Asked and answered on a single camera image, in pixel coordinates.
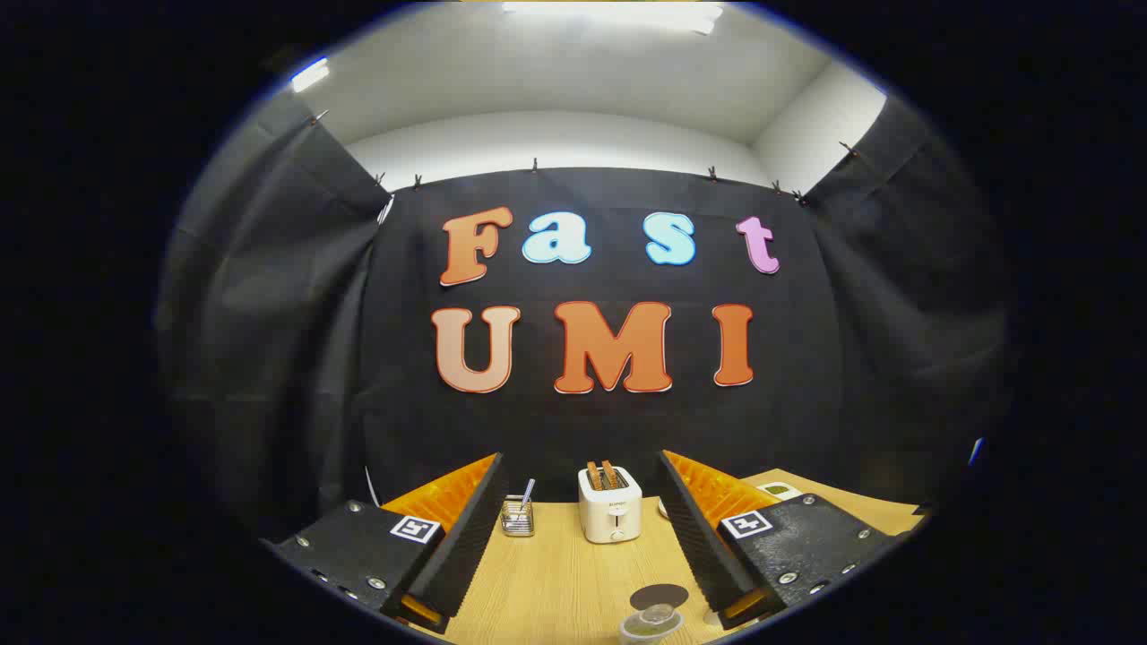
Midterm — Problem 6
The black backdrop cloth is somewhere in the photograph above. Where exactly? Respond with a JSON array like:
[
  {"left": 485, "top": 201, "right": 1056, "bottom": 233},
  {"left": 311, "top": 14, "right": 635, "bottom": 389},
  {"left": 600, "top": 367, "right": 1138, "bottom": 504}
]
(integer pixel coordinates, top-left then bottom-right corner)
[{"left": 154, "top": 90, "right": 1018, "bottom": 547}]

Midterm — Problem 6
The clear plastic juice bottle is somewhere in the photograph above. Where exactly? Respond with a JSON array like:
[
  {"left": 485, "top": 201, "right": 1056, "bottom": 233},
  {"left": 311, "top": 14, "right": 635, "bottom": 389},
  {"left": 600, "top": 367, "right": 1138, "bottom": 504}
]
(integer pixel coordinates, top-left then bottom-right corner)
[{"left": 618, "top": 603, "right": 685, "bottom": 645}]

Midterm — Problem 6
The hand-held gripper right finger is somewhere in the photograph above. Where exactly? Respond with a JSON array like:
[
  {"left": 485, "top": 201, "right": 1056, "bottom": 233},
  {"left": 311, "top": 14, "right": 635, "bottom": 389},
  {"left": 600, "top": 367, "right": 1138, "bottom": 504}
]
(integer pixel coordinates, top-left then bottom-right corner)
[{"left": 657, "top": 450, "right": 910, "bottom": 631}]

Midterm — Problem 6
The white toaster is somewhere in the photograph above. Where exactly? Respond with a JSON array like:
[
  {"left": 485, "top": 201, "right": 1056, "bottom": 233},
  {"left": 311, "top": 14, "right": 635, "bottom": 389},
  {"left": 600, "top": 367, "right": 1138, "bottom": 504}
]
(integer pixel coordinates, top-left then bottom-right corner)
[{"left": 578, "top": 464, "right": 643, "bottom": 545}]

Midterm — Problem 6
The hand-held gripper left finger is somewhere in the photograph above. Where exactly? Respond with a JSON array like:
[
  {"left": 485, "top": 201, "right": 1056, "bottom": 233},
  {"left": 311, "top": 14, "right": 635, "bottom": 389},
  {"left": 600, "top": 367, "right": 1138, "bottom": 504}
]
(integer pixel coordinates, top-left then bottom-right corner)
[{"left": 260, "top": 452, "right": 510, "bottom": 635}]

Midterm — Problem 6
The ceiling light panel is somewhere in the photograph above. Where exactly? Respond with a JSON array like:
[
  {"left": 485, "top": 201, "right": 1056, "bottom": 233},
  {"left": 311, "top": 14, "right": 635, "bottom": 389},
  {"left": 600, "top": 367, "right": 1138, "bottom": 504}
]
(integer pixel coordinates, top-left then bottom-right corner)
[
  {"left": 290, "top": 57, "right": 331, "bottom": 94},
  {"left": 500, "top": 0, "right": 724, "bottom": 36}
]

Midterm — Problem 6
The dark brown round coaster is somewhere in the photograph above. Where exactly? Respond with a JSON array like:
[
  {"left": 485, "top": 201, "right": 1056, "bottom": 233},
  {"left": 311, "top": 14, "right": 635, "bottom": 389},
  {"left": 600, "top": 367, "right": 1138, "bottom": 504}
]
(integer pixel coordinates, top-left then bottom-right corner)
[{"left": 630, "top": 584, "right": 690, "bottom": 612}]

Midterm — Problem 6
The wooden table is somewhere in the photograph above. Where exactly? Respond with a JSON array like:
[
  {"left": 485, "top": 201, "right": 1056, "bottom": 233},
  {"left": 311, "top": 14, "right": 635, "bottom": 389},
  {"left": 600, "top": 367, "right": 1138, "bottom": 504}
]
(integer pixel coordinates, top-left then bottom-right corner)
[{"left": 381, "top": 468, "right": 928, "bottom": 645}]

